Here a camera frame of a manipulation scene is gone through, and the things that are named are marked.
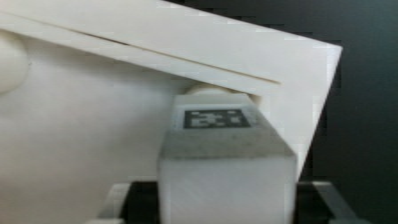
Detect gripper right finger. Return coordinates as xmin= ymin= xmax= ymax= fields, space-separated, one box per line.
xmin=294 ymin=181 xmax=374 ymax=224

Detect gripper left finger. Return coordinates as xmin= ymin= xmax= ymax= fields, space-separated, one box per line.
xmin=88 ymin=181 xmax=161 ymax=224

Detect white table leg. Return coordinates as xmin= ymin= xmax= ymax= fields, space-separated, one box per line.
xmin=159 ymin=94 xmax=298 ymax=224

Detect white square tabletop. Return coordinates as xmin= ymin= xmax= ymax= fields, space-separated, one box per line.
xmin=0 ymin=0 xmax=342 ymax=224

